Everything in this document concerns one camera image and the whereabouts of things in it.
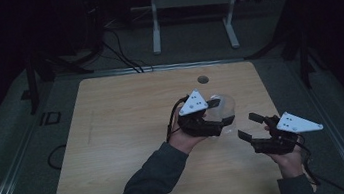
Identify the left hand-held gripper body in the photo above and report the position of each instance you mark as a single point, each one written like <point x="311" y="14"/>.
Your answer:
<point x="194" y="105"/>

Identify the clear plastic container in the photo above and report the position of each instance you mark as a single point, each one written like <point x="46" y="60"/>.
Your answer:
<point x="225" y="108"/>

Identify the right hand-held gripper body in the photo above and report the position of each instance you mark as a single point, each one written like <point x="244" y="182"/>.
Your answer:
<point x="294" y="125"/>

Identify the black tripod stand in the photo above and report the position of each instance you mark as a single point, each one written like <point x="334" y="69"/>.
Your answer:
<point x="33" y="81"/>
<point x="302" y="53"/>

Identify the dark equipment with red light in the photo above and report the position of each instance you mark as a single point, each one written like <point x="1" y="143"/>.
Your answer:
<point x="82" y="18"/>

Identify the person's left hand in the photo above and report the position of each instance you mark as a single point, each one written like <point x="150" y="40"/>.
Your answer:
<point x="182" y="139"/>

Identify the person's right hand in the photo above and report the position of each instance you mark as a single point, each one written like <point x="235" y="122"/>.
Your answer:
<point x="290" y="163"/>

